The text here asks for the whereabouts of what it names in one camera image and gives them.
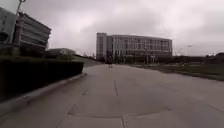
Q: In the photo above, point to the person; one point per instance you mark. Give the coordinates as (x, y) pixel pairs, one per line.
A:
(110, 62)

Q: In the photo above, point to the grey concrete slab pavement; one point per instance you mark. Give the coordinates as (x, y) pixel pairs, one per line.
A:
(133, 96)

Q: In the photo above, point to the large grey glass-fronted building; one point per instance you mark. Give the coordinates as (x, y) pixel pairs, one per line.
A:
(136, 46)

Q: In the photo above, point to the grey concrete kerb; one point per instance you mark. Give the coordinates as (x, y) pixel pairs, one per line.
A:
(43, 91)

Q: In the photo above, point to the pale lamp pole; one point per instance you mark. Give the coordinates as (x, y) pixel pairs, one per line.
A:
(15, 23)

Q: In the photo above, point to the dark trimmed hedge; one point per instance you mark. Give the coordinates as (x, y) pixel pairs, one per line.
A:
(36, 75)

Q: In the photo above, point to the grey building with horizontal bands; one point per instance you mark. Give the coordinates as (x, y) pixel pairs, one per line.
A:
(30, 33)

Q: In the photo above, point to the low pale building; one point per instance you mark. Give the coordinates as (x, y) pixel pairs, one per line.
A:
(61, 52)

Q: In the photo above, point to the dark grass strip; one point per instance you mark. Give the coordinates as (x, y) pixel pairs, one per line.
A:
(193, 70)

